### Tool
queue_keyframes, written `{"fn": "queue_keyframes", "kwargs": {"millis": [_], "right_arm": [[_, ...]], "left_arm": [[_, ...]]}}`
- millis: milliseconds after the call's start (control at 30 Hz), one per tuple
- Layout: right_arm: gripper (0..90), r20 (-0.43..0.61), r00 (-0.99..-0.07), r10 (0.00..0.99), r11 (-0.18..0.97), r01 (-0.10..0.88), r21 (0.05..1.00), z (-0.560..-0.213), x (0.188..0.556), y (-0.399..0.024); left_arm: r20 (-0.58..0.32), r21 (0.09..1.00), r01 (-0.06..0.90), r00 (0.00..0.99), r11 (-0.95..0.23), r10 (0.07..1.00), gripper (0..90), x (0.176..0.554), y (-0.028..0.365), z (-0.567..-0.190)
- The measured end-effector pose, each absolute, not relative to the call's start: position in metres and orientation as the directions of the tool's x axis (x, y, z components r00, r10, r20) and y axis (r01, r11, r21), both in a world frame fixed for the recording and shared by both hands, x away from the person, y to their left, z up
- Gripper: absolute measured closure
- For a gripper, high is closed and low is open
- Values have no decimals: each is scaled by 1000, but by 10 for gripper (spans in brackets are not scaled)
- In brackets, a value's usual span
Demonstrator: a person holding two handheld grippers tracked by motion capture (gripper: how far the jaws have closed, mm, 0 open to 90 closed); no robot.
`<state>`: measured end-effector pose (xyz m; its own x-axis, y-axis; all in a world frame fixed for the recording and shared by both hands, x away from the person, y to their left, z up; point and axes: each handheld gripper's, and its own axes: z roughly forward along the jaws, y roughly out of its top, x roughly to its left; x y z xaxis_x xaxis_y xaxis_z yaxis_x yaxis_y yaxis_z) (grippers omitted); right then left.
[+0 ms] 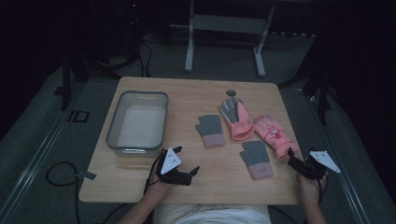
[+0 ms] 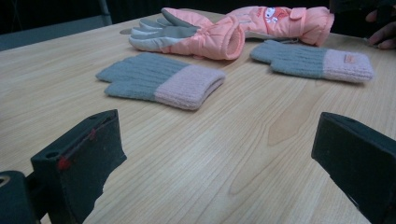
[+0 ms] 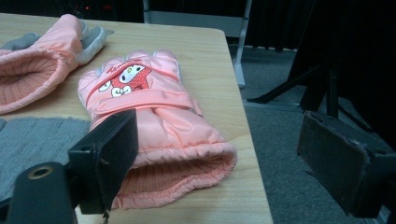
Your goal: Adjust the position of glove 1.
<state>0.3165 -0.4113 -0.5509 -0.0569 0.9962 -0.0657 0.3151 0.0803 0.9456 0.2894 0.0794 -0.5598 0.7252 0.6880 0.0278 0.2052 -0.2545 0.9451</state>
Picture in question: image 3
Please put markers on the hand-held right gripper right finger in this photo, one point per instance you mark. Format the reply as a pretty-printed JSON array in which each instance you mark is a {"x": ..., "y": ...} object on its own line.
[{"x": 336, "y": 161}]

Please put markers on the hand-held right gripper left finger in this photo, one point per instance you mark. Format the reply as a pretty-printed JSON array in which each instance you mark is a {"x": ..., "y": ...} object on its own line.
[{"x": 107, "y": 155}]

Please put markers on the pink glove with cartoon print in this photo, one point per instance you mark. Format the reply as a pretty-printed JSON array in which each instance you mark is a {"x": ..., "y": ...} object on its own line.
[{"x": 174, "y": 130}]

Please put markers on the black tripod stand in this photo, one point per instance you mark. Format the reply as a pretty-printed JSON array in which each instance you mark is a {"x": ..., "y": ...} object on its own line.
[{"x": 332, "y": 93}]

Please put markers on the grey knitted cloth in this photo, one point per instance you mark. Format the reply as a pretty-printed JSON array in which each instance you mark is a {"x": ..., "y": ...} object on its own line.
[{"x": 31, "y": 143}]

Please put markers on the pink glove with grey palm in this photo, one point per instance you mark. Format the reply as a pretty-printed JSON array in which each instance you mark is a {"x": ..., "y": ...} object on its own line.
[{"x": 46, "y": 62}]

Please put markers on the white metal stand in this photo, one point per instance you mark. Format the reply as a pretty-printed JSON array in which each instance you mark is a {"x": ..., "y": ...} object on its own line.
[{"x": 239, "y": 59}]

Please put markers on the dark curtain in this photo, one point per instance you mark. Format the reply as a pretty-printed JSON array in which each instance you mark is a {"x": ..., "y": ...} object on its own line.
[{"x": 274, "y": 21}]

